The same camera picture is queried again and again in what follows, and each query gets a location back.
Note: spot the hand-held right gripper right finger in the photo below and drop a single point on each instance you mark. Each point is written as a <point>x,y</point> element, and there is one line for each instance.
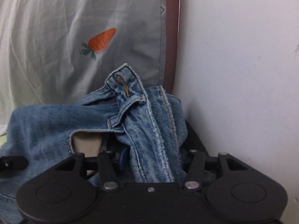
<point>195,165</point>

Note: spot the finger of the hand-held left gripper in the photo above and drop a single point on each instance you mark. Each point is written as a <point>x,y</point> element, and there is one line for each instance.
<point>14,163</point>

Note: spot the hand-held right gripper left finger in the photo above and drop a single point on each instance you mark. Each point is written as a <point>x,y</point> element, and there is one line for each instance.
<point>123,159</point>

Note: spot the blue denim jeans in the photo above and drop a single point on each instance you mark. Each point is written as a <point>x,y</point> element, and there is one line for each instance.
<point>144,126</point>

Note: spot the folded black garment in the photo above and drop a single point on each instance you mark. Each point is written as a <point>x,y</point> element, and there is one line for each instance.
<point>196,140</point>

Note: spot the grey carrot print bed cover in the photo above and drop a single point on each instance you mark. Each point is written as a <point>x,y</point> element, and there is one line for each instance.
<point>58,28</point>

